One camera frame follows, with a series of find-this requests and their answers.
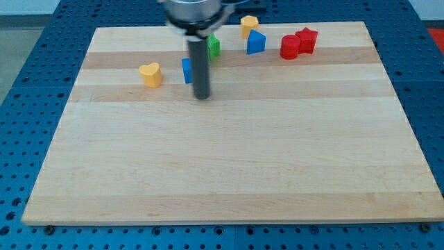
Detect silver round tool flange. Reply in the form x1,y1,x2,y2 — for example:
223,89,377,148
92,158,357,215
160,0,235,38

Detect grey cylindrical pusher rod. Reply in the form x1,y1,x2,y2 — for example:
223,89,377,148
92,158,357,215
187,37,211,100

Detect blue cube block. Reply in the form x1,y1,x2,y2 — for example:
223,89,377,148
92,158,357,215
182,58,192,84

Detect green star block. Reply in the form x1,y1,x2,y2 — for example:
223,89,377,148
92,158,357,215
207,34,221,61

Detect red star block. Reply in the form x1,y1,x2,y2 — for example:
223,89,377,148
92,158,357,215
295,27,318,54

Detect yellow hexagon block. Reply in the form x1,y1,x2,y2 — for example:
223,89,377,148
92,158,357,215
240,15,259,39

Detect yellow heart block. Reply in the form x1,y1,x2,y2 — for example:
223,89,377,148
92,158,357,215
139,62,163,88

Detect blue rounded triangle block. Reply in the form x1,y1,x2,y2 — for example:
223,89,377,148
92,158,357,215
246,30,266,55

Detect red cylinder block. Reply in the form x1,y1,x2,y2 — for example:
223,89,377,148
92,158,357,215
280,35,300,60

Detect light wooden board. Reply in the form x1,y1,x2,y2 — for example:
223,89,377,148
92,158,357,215
22,22,443,226

